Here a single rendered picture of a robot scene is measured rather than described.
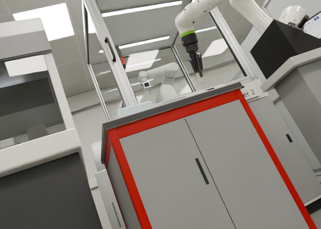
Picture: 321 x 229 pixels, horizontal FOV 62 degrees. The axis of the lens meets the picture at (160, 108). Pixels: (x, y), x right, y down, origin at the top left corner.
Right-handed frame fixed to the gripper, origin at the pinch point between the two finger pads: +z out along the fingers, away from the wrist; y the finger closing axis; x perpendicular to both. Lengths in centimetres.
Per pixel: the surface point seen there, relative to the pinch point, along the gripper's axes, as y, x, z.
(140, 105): 40, -53, 6
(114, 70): -32, -42, -21
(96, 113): -366, -23, -7
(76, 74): -318, -40, -78
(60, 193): 8, -92, 34
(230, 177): 54, -31, 41
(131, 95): -24.1, -38.3, -2.1
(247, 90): -15.0, 41.7, 16.6
